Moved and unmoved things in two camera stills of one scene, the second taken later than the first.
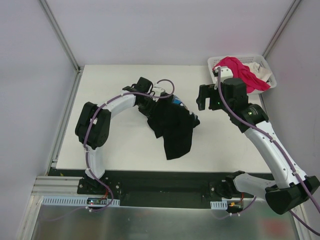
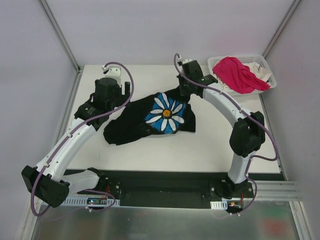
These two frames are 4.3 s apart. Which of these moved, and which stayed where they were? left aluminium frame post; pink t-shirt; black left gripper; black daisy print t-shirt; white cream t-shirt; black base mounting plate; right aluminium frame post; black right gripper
Moved: black daisy print t-shirt; black right gripper; black left gripper
Stayed: black base mounting plate; right aluminium frame post; left aluminium frame post; pink t-shirt; white cream t-shirt
